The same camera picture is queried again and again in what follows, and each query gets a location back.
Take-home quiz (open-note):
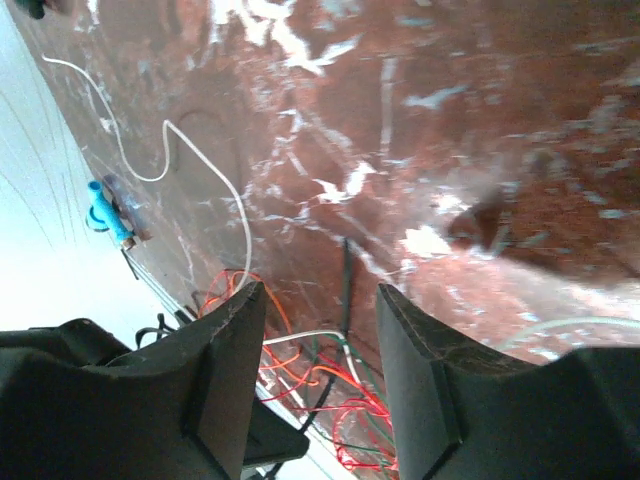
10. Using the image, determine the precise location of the red wire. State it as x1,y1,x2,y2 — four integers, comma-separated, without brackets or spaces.
197,272,401,474

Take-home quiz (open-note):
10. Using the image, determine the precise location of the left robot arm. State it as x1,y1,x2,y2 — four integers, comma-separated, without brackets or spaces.
1,318,131,366

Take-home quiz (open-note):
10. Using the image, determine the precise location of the green wire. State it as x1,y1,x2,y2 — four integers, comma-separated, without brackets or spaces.
309,334,396,466

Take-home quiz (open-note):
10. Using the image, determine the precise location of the white wire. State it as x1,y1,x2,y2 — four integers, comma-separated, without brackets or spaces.
42,55,640,386

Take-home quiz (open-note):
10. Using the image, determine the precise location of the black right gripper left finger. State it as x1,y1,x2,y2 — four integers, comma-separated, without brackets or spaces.
1,282,266,479

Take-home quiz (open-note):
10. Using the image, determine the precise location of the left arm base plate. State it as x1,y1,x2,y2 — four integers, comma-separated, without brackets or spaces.
243,397,310,471

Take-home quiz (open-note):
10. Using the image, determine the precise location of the blue plastic fitting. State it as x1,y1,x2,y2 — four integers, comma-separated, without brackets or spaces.
85,180,136,250

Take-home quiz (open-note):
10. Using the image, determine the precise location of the black zip tie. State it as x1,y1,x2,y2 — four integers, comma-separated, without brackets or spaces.
298,238,353,434

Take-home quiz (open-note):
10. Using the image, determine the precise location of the orange wire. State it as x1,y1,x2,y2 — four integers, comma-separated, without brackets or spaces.
198,269,361,389

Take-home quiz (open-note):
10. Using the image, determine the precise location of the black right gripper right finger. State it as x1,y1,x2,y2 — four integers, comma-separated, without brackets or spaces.
376,284,639,479

